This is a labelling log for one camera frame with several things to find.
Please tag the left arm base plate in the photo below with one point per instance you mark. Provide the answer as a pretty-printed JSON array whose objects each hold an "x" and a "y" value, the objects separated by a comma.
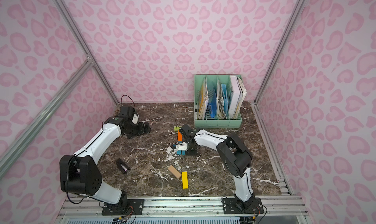
[{"x": 131, "y": 206}]

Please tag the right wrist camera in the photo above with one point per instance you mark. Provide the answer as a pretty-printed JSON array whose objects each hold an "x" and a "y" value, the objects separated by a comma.
[{"x": 182, "y": 146}]

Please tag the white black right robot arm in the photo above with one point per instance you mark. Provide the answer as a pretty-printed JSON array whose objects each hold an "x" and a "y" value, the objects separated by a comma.
[{"x": 236, "y": 158}]

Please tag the mint green file organizer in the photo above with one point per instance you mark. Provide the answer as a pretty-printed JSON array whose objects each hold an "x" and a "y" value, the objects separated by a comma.
[{"x": 212, "y": 84}]

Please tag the white thick book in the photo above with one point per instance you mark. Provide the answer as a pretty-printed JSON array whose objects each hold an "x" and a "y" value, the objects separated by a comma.
[{"x": 235, "y": 93}]

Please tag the light blue translucent folder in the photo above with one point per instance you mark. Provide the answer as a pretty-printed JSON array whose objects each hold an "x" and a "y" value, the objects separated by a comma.
[{"x": 224, "y": 99}]

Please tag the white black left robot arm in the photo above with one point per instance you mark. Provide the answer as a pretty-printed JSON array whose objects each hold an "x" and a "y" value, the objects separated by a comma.
[{"x": 79, "y": 173}]

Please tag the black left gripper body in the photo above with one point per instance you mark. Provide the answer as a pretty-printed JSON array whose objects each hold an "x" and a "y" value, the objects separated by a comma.
[{"x": 140, "y": 128}]

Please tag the natural wood building block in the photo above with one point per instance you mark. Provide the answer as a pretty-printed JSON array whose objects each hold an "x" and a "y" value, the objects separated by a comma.
[{"x": 174, "y": 171}]

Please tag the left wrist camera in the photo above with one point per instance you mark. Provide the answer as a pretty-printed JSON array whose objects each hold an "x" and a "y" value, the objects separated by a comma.
[{"x": 129, "y": 113}]

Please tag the small black box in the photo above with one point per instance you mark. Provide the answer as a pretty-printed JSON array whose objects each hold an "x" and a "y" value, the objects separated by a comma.
[{"x": 122, "y": 166}]

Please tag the stack of magazines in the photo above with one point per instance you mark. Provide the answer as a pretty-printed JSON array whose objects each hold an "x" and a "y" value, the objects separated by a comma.
[{"x": 220, "y": 113}]

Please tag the yellow building block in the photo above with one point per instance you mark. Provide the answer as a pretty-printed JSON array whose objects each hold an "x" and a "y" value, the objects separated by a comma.
[{"x": 185, "y": 183}]

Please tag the orange building block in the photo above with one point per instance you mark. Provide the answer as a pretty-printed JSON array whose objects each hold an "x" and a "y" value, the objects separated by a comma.
[{"x": 180, "y": 137}]

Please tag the thin booklets right compartment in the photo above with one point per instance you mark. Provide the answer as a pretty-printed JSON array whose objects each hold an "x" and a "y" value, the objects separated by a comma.
[{"x": 243, "y": 93}]

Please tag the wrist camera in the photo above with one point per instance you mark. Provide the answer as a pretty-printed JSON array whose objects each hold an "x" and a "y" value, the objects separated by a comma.
[
  {"x": 182, "y": 146},
  {"x": 129, "y": 113}
]

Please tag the aluminium front rail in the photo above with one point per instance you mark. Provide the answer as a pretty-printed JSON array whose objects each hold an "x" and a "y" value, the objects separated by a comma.
[{"x": 190, "y": 210}]

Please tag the blue plastic folder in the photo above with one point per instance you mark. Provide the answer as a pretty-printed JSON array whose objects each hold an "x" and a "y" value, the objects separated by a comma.
[{"x": 212, "y": 105}]

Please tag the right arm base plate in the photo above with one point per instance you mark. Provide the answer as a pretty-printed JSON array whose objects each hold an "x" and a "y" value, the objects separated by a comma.
[{"x": 237, "y": 206}]

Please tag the white printed paper document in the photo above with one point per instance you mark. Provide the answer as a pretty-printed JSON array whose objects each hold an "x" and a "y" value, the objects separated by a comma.
[{"x": 203, "y": 100}]

